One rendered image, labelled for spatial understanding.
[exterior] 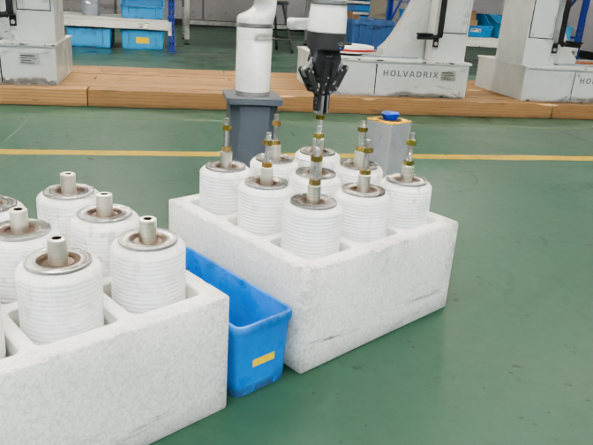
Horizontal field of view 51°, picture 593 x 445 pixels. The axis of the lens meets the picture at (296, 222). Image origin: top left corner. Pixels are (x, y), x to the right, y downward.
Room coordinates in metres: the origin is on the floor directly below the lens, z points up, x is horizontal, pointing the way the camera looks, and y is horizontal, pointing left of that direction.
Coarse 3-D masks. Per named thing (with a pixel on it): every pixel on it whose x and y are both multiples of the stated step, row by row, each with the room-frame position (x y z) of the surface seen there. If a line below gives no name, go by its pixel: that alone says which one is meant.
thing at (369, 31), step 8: (352, 24) 5.64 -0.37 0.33; (360, 24) 5.63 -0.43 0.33; (368, 24) 5.65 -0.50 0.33; (376, 24) 5.67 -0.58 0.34; (384, 24) 5.70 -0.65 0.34; (392, 24) 5.72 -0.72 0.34; (352, 32) 5.63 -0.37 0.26; (360, 32) 5.64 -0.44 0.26; (368, 32) 5.67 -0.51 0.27; (376, 32) 5.69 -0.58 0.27; (384, 32) 5.71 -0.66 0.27; (352, 40) 5.63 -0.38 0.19; (360, 40) 5.65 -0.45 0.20; (368, 40) 5.67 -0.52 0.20; (376, 40) 5.69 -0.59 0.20; (384, 40) 5.72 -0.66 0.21; (376, 48) 5.70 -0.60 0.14
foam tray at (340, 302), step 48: (192, 240) 1.06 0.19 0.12; (240, 240) 0.95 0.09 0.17; (384, 240) 0.98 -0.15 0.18; (432, 240) 1.05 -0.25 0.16; (288, 288) 0.86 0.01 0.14; (336, 288) 0.88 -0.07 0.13; (384, 288) 0.96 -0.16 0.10; (432, 288) 1.06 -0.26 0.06; (288, 336) 0.86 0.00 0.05; (336, 336) 0.89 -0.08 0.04
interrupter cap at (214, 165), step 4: (208, 164) 1.11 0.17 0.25; (212, 164) 1.11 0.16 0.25; (216, 164) 1.12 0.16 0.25; (232, 164) 1.13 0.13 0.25; (236, 164) 1.13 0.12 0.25; (240, 164) 1.13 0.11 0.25; (244, 164) 1.13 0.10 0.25; (208, 168) 1.09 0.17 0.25; (212, 168) 1.09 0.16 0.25; (216, 168) 1.09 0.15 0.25; (220, 168) 1.11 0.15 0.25; (232, 168) 1.11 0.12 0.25; (236, 168) 1.10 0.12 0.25; (240, 168) 1.11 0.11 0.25; (244, 168) 1.10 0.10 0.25; (224, 172) 1.08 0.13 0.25; (228, 172) 1.08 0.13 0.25; (232, 172) 1.08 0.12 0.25
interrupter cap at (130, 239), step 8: (128, 232) 0.76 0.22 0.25; (136, 232) 0.76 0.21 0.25; (160, 232) 0.76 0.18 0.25; (168, 232) 0.77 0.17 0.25; (120, 240) 0.73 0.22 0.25; (128, 240) 0.73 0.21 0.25; (136, 240) 0.74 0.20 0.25; (160, 240) 0.74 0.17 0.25; (168, 240) 0.74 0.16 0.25; (176, 240) 0.74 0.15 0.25; (128, 248) 0.71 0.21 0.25; (136, 248) 0.71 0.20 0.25; (144, 248) 0.71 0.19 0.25; (152, 248) 0.71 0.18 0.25; (160, 248) 0.71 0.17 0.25
